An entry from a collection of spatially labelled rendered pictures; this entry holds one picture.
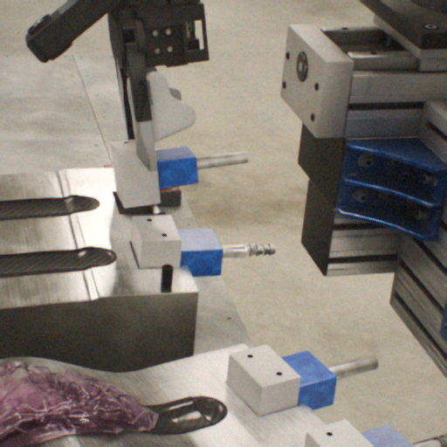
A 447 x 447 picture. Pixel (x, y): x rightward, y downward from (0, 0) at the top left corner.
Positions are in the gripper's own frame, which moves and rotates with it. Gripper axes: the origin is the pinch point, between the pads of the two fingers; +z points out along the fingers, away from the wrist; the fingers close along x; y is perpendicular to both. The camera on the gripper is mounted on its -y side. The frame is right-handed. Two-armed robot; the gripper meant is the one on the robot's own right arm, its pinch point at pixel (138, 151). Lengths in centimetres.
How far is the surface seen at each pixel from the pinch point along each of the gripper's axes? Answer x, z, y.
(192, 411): -28.3, 13.1, -1.9
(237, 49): 326, 60, 87
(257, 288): 143, 81, 44
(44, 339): -17.1, 9.9, -11.9
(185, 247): -12.5, 5.8, 1.5
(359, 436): -37.0, 12.6, 8.6
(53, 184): 4.9, 3.6, -8.2
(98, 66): 66, 5, 4
